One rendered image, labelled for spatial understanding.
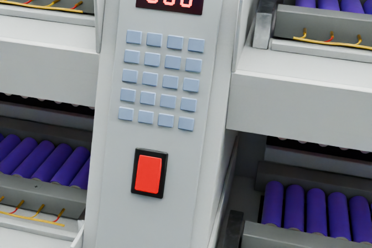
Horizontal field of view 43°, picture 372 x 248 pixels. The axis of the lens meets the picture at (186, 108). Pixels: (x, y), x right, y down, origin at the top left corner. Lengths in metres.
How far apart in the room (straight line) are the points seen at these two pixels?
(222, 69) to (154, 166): 0.08
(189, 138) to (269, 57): 0.09
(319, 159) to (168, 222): 0.21
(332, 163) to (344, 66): 0.17
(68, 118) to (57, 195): 0.12
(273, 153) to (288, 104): 0.18
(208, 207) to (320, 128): 0.10
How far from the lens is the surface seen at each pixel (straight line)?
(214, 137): 0.33
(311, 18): 0.38
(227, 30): 0.32
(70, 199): 0.45
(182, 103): 0.32
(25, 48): 0.37
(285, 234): 0.42
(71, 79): 0.36
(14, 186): 0.47
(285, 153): 0.50
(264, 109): 0.33
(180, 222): 0.35
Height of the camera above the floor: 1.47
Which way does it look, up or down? 10 degrees down
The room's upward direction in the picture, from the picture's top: 7 degrees clockwise
